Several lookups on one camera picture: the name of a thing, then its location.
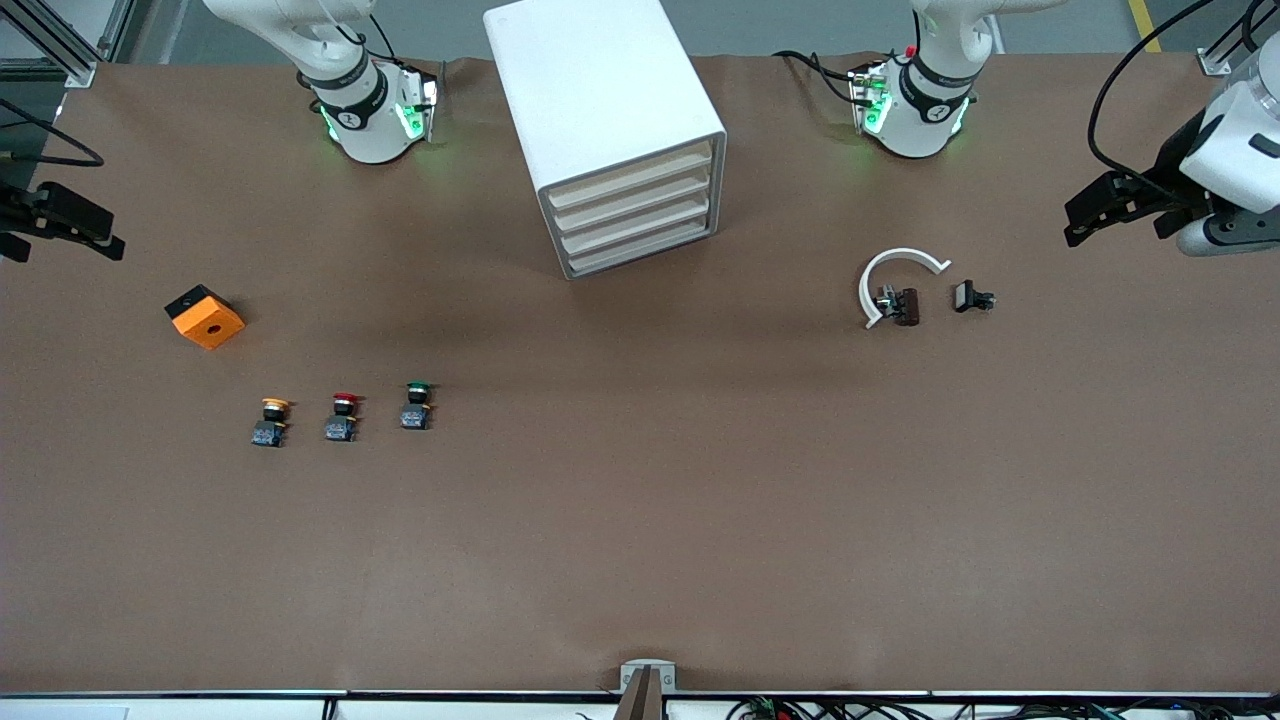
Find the green mushroom push button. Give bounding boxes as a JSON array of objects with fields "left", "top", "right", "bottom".
[{"left": 399, "top": 380, "right": 437, "bottom": 431}]

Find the yellow mushroom push button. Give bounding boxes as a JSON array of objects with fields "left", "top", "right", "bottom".
[{"left": 250, "top": 397, "right": 292, "bottom": 449}]

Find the red mushroom push button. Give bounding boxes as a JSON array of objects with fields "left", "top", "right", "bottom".
[{"left": 323, "top": 392, "right": 364, "bottom": 443}]

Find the brown terminal block component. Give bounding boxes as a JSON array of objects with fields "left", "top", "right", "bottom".
[{"left": 876, "top": 285, "right": 922, "bottom": 328}]

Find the brown table cover mat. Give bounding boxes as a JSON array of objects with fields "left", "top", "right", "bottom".
[{"left": 0, "top": 52, "right": 1280, "bottom": 696}]

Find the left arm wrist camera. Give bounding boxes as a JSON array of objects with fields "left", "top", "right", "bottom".
[{"left": 1174, "top": 208, "right": 1280, "bottom": 257}]

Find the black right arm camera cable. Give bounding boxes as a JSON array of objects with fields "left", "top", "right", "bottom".
[{"left": 0, "top": 98, "right": 106, "bottom": 167}]

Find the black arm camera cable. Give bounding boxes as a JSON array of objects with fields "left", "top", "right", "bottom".
[
  {"left": 1088, "top": 0, "right": 1280, "bottom": 183},
  {"left": 0, "top": 98, "right": 106, "bottom": 167}
]

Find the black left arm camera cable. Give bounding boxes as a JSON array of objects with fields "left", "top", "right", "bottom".
[{"left": 1088, "top": 0, "right": 1280, "bottom": 183}]

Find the aluminium frame profile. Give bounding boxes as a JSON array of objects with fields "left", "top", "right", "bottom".
[
  {"left": 1197, "top": 0, "right": 1280, "bottom": 78},
  {"left": 0, "top": 0, "right": 136, "bottom": 91}
]

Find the orange black button enclosure box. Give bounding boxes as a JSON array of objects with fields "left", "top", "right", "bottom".
[{"left": 164, "top": 284, "right": 246, "bottom": 351}]

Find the white curved plastic bracket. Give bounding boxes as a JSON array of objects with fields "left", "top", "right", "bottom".
[{"left": 859, "top": 247, "right": 952, "bottom": 330}]

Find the black left base cable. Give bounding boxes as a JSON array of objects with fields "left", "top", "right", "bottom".
[{"left": 773, "top": 48, "right": 863, "bottom": 106}]

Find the black base cable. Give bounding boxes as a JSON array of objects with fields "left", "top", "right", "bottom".
[
  {"left": 773, "top": 48, "right": 863, "bottom": 106},
  {"left": 362, "top": 8, "right": 399, "bottom": 63}
]

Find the black right base cable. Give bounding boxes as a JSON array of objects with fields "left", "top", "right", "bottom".
[{"left": 362, "top": 8, "right": 399, "bottom": 63}]

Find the white table edge rail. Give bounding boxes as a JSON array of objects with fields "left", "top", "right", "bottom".
[{"left": 0, "top": 688, "right": 1280, "bottom": 720}]

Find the tangled black cable bundle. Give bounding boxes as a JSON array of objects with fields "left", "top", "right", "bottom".
[{"left": 725, "top": 697, "right": 1280, "bottom": 720}]

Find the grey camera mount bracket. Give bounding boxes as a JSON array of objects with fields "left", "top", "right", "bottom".
[{"left": 612, "top": 659, "right": 678, "bottom": 720}]

